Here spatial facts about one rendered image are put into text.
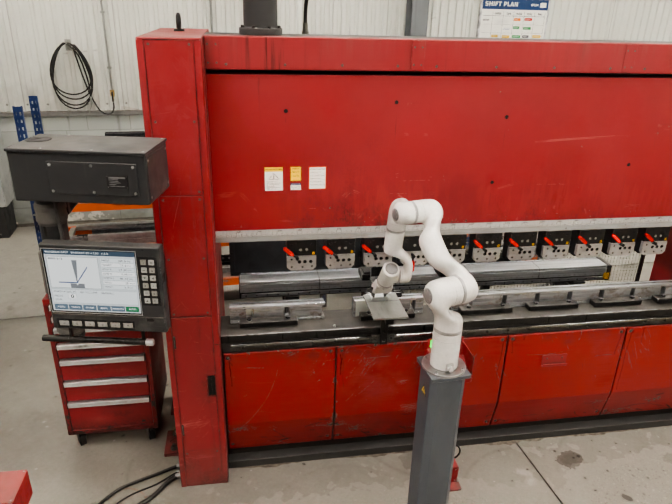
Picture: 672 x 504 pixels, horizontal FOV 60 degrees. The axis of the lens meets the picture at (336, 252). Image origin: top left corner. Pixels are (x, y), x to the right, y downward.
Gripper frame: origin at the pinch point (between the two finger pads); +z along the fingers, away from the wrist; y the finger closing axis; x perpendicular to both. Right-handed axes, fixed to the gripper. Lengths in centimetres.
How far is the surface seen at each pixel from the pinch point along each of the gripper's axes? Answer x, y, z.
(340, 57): -77, 24, -91
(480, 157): -49, -48, -54
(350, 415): 53, 14, 50
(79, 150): -16, 125, -107
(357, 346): 23.5, 12.2, 14.8
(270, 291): -16, 56, 28
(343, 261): -13.7, 19.5, -13.2
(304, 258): -15.3, 39.8, -15.3
